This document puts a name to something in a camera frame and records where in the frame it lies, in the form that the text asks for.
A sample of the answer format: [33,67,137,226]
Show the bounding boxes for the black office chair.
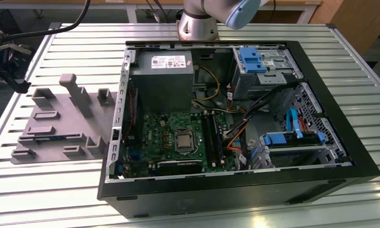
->
[0,9,22,34]

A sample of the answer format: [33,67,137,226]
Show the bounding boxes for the grey parts rack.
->
[10,73,117,166]

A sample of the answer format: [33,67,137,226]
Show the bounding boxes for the grey power supply unit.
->
[128,48,196,114]

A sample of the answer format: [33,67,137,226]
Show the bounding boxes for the green motherboard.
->
[122,111,241,179]

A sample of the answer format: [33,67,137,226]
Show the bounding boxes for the metal CPU socket cover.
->
[172,129,197,154]

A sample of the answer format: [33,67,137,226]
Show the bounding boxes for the silver CPU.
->
[176,136,192,148]

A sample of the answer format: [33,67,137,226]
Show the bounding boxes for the black graphics card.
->
[148,159,202,176]

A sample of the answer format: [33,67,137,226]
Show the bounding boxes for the blue drive bay latch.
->
[238,47,268,73]

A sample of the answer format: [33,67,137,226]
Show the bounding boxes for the metal drive cage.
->
[230,46,304,100]

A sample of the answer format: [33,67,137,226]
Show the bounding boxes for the black open PC case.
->
[96,40,380,219]

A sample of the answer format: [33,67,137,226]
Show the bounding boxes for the hard disk in blue carrier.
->
[261,132,326,149]

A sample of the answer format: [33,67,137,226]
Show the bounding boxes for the metal disk bay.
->
[258,133,352,169]

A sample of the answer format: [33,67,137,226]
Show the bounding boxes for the wooden cabinet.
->
[309,0,380,56]

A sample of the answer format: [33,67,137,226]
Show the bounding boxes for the black camera cable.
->
[2,0,92,40]

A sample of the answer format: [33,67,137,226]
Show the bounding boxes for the red black fan wire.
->
[128,87,138,129]

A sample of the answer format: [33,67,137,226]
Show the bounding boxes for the yellow wires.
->
[190,66,221,103]

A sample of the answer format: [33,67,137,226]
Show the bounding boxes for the orange wires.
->
[226,120,250,152]

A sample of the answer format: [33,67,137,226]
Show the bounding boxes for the black cable bundle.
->
[222,82,300,141]

